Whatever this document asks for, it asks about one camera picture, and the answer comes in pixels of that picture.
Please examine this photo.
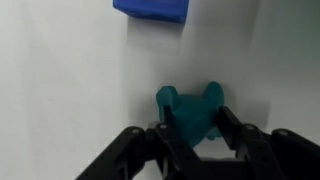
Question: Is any dark blue block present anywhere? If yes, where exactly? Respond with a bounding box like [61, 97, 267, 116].
[155, 80, 226, 149]

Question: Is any blue cube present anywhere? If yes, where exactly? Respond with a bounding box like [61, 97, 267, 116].
[112, 0, 190, 25]

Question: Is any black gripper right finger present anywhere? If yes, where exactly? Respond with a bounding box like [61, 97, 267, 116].
[215, 105, 320, 180]

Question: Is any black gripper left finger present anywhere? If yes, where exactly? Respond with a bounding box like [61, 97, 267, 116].
[74, 104, 214, 180]

